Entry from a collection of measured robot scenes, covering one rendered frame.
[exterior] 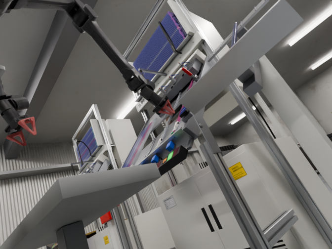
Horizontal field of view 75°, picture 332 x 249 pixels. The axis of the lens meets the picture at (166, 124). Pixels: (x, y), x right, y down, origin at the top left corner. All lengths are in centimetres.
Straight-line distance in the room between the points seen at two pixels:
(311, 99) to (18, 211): 1016
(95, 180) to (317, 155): 58
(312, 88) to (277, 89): 991
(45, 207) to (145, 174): 21
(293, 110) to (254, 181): 40
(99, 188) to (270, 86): 58
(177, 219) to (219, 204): 32
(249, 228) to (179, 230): 71
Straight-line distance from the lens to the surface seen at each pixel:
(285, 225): 91
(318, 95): 1059
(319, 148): 73
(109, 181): 47
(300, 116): 73
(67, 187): 43
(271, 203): 103
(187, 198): 127
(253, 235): 75
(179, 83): 131
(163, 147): 88
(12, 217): 498
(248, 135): 1124
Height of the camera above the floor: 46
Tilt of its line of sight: 22 degrees up
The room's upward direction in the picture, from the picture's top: 25 degrees counter-clockwise
